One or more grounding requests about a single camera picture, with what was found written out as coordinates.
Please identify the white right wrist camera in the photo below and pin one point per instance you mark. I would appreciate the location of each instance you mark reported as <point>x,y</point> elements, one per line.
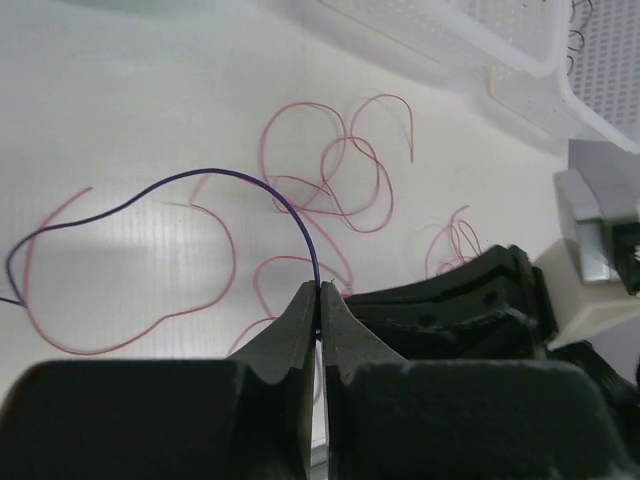
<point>592,273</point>

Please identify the white perforated basket right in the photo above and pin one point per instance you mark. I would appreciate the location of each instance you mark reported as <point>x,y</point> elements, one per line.
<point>593,91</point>

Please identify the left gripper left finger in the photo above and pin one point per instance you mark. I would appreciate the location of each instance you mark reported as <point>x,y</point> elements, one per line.
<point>271,435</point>

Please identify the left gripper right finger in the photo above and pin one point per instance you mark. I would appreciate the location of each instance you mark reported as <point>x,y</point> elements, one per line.
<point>349,350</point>

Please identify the white perforated basket left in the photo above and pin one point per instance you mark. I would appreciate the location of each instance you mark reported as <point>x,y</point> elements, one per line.
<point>526,36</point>

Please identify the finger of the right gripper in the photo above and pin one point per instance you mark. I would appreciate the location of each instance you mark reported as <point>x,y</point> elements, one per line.
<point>496,306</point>

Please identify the white perforated basket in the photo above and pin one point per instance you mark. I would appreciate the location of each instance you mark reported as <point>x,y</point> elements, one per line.
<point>526,36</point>
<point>593,91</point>

